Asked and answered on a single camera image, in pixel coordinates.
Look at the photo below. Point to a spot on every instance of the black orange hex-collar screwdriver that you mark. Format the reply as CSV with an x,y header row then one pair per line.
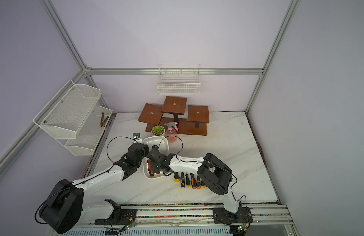
x,y
193,181

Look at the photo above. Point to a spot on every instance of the white wire wall basket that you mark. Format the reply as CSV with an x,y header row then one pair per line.
x,y
177,79

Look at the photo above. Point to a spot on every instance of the pink spray bottle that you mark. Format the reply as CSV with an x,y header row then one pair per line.
x,y
171,131

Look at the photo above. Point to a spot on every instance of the black orange-band screwdriver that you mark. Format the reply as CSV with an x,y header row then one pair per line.
x,y
198,182

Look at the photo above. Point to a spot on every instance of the long yellow-dotted flathead screwdriver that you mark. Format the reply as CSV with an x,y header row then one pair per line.
x,y
182,180

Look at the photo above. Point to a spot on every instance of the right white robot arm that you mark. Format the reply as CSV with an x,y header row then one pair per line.
x,y
215,174

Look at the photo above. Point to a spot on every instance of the brown twigs in shelf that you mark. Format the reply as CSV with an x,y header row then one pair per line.
x,y
103,120

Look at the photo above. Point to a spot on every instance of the aluminium frame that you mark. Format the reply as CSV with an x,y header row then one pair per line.
x,y
11,155

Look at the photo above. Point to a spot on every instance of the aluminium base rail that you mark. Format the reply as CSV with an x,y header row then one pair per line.
x,y
192,220

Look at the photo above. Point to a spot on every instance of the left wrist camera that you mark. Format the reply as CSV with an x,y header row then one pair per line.
x,y
137,138

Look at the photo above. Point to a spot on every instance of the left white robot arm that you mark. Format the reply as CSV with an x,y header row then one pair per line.
x,y
65,206

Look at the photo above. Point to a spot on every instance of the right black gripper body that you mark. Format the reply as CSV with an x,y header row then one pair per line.
x,y
156,167

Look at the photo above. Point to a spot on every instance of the white mesh lower shelf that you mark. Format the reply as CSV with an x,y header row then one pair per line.
x,y
89,136

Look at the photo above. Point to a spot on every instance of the white mesh shelf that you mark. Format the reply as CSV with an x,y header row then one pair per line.
x,y
89,136
65,114

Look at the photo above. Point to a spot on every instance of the white mesh upper shelf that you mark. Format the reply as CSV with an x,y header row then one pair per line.
x,y
65,114

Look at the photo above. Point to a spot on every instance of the potted green succulent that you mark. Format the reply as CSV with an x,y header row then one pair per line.
x,y
158,130

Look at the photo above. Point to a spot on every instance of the brown wooden tiered stand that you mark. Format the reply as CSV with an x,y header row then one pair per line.
x,y
189,119

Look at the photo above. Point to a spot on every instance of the stubby black yellow screwdriver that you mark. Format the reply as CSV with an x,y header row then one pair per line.
x,y
176,177

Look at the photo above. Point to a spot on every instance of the white plastic storage box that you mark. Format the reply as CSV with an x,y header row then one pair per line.
x,y
162,146

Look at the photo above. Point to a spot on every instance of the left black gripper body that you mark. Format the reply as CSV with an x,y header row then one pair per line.
x,y
146,150

